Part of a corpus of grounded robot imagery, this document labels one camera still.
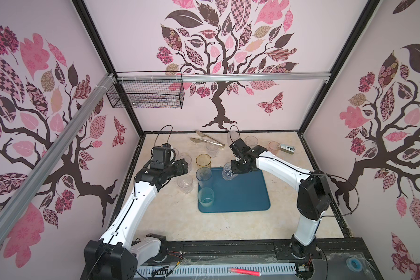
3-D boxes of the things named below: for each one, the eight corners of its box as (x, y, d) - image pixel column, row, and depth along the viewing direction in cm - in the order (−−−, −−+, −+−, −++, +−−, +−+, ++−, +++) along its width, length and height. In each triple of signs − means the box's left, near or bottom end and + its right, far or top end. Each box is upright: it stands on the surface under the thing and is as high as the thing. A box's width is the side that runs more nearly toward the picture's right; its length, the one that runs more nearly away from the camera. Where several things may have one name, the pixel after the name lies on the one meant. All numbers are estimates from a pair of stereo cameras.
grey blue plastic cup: (197, 188, 94) (194, 177, 84) (200, 175, 100) (198, 163, 90) (209, 190, 93) (208, 179, 84) (212, 177, 99) (211, 165, 89)
